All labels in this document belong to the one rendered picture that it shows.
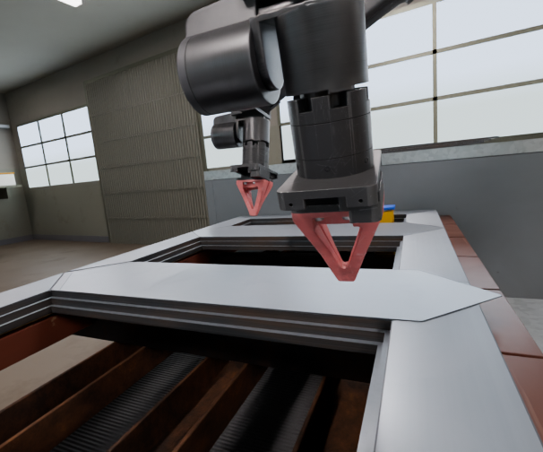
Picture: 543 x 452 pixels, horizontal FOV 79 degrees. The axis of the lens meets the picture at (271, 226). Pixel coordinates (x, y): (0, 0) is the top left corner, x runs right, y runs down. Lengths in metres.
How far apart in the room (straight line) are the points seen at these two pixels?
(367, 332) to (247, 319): 0.15
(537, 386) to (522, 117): 3.54
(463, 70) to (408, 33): 0.65
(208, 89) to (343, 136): 0.10
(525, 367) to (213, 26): 0.38
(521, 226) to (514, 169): 0.18
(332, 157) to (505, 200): 1.09
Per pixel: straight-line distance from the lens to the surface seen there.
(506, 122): 3.82
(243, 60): 0.24
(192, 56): 0.26
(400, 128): 3.85
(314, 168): 0.24
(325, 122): 0.23
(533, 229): 1.32
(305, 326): 0.41
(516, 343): 0.43
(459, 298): 0.46
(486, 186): 1.28
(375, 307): 0.42
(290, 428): 0.72
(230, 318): 0.45
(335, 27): 0.23
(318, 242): 0.27
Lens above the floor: 1.02
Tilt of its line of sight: 9 degrees down
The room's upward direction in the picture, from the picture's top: 5 degrees counter-clockwise
